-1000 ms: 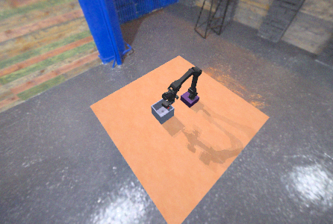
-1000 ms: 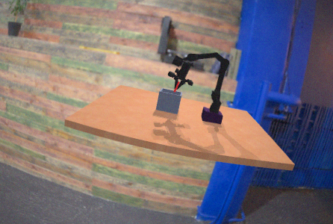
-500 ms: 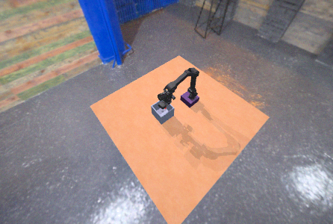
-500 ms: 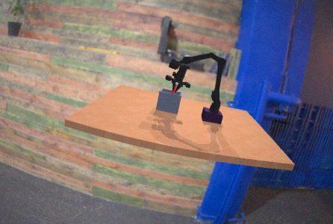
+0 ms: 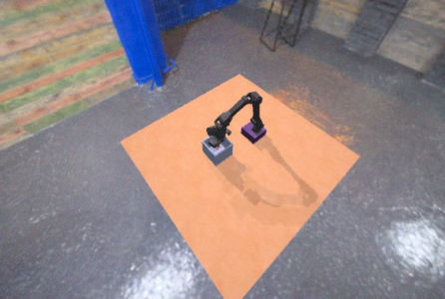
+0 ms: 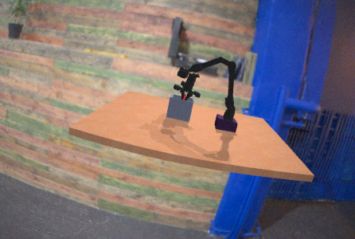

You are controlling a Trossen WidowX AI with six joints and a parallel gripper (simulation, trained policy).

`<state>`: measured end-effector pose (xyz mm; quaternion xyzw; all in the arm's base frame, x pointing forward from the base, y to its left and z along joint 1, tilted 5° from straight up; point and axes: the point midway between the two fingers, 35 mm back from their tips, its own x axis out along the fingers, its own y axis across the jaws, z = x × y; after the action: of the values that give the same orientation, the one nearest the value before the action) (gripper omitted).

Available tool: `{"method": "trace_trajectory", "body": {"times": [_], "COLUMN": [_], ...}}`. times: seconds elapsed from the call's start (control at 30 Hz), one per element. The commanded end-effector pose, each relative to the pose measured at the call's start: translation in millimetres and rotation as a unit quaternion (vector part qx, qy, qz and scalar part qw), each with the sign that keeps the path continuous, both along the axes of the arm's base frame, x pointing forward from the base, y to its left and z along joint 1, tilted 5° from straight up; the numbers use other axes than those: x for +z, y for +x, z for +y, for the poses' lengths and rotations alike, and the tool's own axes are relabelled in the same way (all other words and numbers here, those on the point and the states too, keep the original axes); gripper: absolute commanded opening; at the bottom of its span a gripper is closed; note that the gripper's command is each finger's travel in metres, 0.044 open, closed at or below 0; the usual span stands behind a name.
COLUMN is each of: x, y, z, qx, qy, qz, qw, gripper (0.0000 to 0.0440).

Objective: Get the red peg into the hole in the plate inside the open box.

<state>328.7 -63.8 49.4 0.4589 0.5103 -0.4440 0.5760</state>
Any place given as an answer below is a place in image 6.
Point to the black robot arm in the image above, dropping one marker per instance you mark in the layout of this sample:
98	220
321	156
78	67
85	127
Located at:
229	101

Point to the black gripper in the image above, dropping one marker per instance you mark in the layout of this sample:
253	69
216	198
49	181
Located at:
188	88

